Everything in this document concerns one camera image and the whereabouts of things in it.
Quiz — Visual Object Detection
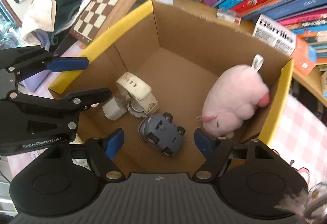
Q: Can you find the white eraser block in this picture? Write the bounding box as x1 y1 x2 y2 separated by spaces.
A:
102 97 127 121

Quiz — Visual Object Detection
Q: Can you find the yellow cardboard box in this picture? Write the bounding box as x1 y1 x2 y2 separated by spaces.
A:
49 1 293 174

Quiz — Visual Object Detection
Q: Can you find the small red white box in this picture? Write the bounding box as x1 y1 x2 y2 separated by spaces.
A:
217 8 242 25

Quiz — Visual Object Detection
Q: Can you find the pink plush pig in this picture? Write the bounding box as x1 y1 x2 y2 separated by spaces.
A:
198 54 270 138

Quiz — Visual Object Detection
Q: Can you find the white orange box on shelf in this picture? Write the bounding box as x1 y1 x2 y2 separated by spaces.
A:
253 14 317 76

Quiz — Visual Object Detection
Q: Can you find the grey toy car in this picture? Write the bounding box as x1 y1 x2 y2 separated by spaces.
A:
138 112 186 157

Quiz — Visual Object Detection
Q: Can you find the pile of clothes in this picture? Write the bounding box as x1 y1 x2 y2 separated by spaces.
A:
15 0 108 92

